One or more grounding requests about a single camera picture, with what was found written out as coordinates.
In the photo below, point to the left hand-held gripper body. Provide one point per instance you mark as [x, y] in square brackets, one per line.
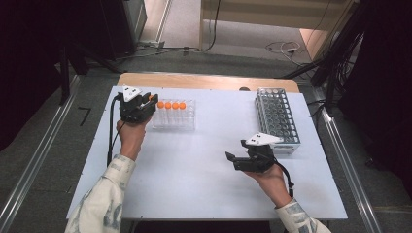
[131, 111]

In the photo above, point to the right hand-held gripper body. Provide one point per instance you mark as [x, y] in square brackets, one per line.
[256, 161]

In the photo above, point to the clear plastic tube rack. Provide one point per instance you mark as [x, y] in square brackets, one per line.
[189, 118]

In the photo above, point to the perforated metal tube rack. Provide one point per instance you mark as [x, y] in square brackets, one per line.
[273, 106]

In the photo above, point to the person's left hand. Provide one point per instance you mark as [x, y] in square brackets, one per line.
[132, 137]

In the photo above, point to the person's right hand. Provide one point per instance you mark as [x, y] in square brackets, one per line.
[273, 186]

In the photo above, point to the wooden table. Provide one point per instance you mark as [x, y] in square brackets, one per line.
[194, 81]

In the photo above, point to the black metal stand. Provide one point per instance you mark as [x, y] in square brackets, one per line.
[64, 81]

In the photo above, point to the dark grey cabinet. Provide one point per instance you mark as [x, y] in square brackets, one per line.
[128, 26]

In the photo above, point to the beige wooden furniture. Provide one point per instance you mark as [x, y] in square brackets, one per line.
[259, 13]

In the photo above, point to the long aluminium floor rail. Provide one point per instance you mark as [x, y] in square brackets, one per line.
[343, 152]
[39, 155]

